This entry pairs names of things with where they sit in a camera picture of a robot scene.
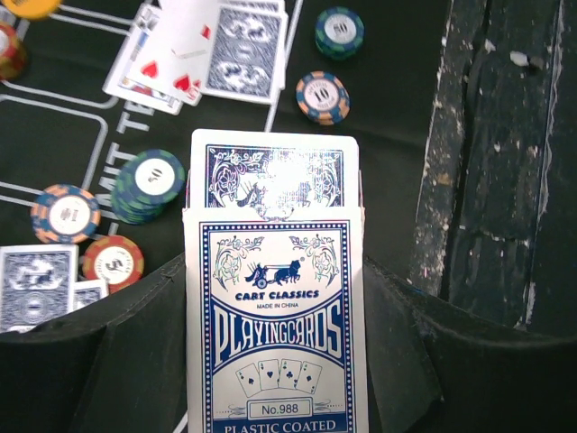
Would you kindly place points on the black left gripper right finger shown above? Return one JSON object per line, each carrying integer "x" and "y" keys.
{"x": 435, "y": 368}

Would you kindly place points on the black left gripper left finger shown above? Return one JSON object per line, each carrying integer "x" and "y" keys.
{"x": 117, "y": 365}

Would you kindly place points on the orange chips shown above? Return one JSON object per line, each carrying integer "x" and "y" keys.
{"x": 115, "y": 259}
{"x": 13, "y": 54}

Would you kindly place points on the pink blue chips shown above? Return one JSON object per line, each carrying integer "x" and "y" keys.
{"x": 65, "y": 214}

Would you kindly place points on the green chips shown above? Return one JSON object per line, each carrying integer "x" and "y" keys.
{"x": 146, "y": 185}

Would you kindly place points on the blue playing card box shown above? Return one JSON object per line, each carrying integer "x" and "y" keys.
{"x": 275, "y": 309}

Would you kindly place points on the pink blue chip stack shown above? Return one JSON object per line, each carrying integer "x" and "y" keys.
{"x": 322, "y": 97}

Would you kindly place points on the face-down community card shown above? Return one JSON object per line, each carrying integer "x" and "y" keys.
{"x": 245, "y": 54}

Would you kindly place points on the yellow big blind button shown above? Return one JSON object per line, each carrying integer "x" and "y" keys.
{"x": 32, "y": 9}

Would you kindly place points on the face-up hearts card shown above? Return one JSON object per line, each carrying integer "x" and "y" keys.
{"x": 122, "y": 81}

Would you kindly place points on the green blue chip stack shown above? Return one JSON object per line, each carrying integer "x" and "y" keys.
{"x": 339, "y": 32}

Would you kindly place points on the black poker table mat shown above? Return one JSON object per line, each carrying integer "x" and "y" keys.
{"x": 58, "y": 125}

